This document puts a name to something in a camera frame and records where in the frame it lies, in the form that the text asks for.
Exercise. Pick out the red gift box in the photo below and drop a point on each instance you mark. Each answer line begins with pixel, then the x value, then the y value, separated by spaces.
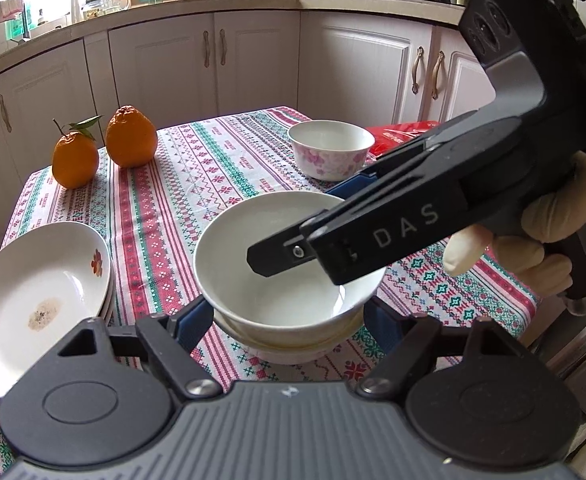
pixel 398 135

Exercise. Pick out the white kitchen cabinets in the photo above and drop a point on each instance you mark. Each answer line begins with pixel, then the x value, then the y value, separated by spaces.
pixel 258 60

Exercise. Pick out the glass mug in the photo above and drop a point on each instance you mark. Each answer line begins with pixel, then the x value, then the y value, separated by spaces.
pixel 115 2

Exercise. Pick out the white ceramic bowl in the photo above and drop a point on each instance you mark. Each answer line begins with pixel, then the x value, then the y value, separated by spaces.
pixel 253 290
pixel 293 347

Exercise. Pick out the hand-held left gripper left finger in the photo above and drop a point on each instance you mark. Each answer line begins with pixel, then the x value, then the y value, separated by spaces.
pixel 193 325

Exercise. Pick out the patterned red green tablecloth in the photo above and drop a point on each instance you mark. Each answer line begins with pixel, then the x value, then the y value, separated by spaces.
pixel 198 160

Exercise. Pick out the orange with stem and leaves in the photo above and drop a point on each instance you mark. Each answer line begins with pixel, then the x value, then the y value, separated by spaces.
pixel 75 160

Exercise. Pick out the pink floral bowl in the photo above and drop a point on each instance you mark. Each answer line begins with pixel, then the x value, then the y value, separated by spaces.
pixel 330 160

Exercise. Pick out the person's right hand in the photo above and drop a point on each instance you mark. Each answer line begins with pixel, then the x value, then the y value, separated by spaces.
pixel 553 210

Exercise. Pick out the green lidded jar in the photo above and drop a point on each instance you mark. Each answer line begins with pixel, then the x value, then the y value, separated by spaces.
pixel 92 10

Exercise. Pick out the pink cloth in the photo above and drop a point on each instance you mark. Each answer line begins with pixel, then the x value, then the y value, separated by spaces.
pixel 12 10

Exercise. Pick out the grey kitchen countertop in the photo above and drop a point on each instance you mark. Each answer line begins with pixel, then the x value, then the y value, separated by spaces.
pixel 173 6

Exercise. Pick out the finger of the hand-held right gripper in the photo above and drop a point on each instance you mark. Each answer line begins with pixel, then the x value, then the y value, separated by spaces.
pixel 403 160
pixel 273 257

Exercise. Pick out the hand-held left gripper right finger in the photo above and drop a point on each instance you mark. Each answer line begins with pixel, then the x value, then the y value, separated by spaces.
pixel 375 327

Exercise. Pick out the bumpy orange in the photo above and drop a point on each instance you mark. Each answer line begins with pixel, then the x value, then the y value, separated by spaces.
pixel 130 137

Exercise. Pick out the white stained fruit print plate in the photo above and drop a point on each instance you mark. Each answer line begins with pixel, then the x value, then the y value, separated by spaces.
pixel 33 280

